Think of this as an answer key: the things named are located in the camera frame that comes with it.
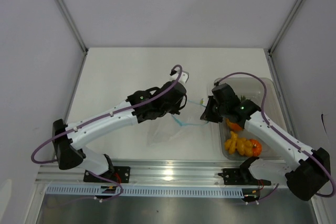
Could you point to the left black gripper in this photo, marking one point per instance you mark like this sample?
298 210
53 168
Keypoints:
176 109

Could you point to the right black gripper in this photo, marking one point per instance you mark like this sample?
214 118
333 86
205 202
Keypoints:
207 115

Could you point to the toy pineapple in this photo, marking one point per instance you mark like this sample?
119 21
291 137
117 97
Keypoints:
241 112

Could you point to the clear zip top bag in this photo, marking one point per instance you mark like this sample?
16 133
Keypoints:
175 126

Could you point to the yellow toy squash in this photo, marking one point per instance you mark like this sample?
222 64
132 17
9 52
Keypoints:
242 146

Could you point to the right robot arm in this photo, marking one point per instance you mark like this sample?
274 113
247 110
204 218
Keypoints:
305 170

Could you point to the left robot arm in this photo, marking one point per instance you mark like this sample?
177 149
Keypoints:
71 140

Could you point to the clear plastic food container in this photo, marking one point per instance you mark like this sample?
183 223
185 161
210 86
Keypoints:
262 92

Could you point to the orange toy pumpkin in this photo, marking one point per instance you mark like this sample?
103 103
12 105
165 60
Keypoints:
256 147

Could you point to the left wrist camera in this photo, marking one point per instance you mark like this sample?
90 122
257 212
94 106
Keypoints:
181 76

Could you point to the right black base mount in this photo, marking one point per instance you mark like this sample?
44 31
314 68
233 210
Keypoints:
239 176

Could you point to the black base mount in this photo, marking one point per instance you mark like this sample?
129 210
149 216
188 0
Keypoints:
121 174
239 176

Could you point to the aluminium rail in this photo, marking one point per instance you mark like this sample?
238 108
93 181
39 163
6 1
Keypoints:
147 173

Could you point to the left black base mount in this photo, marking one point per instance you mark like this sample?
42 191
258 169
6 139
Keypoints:
121 174

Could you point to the slotted cable duct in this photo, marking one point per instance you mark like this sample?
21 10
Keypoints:
146 191

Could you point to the right frame post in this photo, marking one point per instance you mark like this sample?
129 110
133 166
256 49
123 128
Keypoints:
295 9

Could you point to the frame post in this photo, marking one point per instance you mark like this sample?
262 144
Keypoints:
67 17
295 9

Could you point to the left frame post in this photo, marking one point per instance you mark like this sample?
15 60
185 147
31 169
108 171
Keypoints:
67 17

